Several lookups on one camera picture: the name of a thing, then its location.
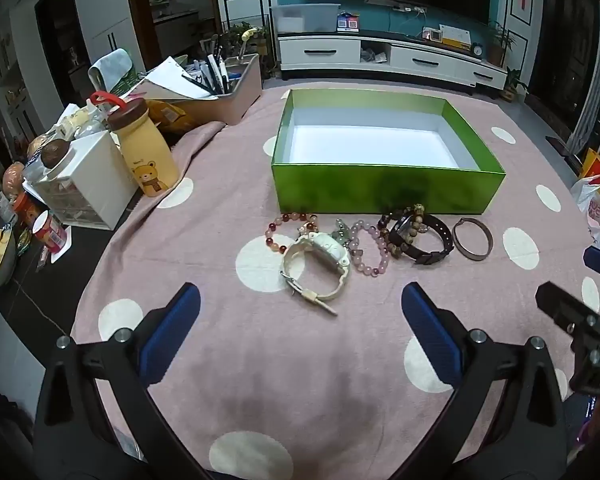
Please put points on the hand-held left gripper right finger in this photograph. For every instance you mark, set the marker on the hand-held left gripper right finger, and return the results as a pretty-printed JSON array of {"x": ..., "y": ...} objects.
[{"x": 430, "y": 332}]

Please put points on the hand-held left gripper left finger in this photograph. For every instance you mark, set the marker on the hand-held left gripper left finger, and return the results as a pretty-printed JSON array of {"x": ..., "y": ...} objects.
[{"x": 172, "y": 330}]

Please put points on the dark thin bangle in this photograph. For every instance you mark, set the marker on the dark thin bangle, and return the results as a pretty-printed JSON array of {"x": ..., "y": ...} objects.
[{"x": 472, "y": 258}]

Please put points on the black wrist watch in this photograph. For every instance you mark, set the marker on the black wrist watch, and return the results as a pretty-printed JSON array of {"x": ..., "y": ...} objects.
[{"x": 437, "y": 227}]

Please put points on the white wrist watch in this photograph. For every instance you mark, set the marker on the white wrist watch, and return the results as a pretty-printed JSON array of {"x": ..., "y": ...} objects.
[{"x": 325, "y": 248}]

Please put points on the green cardboard box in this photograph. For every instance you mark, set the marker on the green cardboard box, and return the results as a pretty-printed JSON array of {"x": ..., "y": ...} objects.
[{"x": 380, "y": 187}]

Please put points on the white plastic bag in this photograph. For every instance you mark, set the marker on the white plastic bag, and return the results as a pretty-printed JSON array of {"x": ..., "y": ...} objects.
[{"x": 595, "y": 210}]

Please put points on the pink polka-dot blanket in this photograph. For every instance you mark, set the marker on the pink polka-dot blanket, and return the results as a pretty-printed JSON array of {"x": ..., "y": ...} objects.
[{"x": 230, "y": 360}]

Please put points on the red snack cup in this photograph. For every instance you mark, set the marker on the red snack cup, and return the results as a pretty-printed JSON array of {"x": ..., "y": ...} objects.
[{"x": 50, "y": 232}]

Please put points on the white drawer organizer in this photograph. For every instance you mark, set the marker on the white drawer organizer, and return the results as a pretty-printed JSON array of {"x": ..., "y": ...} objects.
[{"x": 100, "y": 180}]

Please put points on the yellow bear bottle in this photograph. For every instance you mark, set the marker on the yellow bear bottle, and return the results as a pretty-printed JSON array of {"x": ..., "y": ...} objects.
[{"x": 147, "y": 155}]

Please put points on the small potted plant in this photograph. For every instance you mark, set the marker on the small potted plant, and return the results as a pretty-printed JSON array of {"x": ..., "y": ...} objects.
[{"x": 514, "y": 85}]

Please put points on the brown round fruit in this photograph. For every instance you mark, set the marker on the brown round fruit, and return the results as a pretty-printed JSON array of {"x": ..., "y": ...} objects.
[{"x": 55, "y": 154}]

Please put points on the yellow snack bag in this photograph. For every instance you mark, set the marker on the yellow snack bag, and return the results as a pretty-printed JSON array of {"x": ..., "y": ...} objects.
[{"x": 167, "y": 115}]

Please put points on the tall potted plant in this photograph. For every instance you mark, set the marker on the tall potted plant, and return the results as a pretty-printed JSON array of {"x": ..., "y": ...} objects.
[{"x": 497, "y": 45}]

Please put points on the beige storage bin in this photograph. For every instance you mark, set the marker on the beige storage bin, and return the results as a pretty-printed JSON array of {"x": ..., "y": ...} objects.
[{"x": 240, "y": 95}]

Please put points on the black alarm clock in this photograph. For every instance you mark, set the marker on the black alarm clock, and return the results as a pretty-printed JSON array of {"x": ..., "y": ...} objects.
[{"x": 476, "y": 50}]

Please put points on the white paper sheet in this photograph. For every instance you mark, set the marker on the white paper sheet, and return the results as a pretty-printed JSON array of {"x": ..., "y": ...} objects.
[{"x": 175, "y": 77}]

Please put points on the bunch of pens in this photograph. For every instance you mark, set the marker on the bunch of pens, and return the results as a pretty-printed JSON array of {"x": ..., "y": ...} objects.
[{"x": 215, "y": 67}]

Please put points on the white and green cloth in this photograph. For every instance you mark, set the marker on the white and green cloth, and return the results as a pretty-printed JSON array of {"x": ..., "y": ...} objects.
[{"x": 110, "y": 67}]

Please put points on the yellow flat box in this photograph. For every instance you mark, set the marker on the yellow flat box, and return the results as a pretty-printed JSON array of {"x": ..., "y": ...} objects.
[{"x": 455, "y": 37}]

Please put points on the small white device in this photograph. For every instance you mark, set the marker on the small white device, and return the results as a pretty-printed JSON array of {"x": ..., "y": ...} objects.
[{"x": 436, "y": 35}]

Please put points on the white television cabinet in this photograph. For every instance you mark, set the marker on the white television cabinet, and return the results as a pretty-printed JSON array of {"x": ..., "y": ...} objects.
[{"x": 330, "y": 52}]

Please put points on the leafy plant in dark planter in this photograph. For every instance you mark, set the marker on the leafy plant in dark planter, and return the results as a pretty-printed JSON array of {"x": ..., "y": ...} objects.
[{"x": 240, "y": 35}]

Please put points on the blue and red frames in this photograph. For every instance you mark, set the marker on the blue and red frames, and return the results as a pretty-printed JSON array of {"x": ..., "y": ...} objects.
[{"x": 347, "y": 22}]

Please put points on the white power strip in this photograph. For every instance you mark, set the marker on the white power strip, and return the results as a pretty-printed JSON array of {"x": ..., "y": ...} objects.
[{"x": 395, "y": 4}]

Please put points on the clear plastic storage box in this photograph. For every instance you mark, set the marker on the clear plastic storage box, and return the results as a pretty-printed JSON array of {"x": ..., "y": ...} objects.
[{"x": 305, "y": 17}]

